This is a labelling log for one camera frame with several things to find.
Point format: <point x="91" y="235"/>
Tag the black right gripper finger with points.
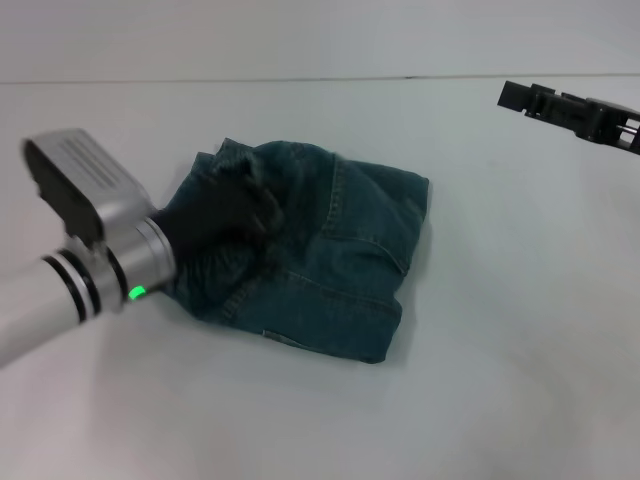
<point x="515" y="95"/>

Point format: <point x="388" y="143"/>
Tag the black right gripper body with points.
<point x="600" y="122"/>

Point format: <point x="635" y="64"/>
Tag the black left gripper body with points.
<point x="215" y="225"/>

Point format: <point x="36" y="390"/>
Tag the blue denim shorts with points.
<point x="340" y="260"/>

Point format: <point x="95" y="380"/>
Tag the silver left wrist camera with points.
<point x="85" y="170"/>

